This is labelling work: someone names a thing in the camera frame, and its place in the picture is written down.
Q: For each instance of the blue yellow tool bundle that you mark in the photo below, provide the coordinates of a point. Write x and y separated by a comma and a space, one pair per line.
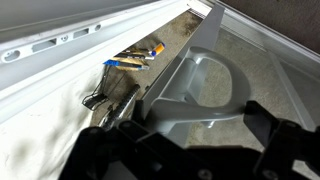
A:
135, 59

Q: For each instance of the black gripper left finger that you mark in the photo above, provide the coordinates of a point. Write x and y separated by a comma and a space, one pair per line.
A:
137, 114

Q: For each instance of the white door frame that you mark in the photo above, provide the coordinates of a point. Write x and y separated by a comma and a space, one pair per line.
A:
57, 60

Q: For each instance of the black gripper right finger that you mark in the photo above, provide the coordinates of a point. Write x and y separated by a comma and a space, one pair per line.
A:
259, 121

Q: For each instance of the grey door handle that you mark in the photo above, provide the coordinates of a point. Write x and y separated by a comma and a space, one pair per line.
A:
206, 87

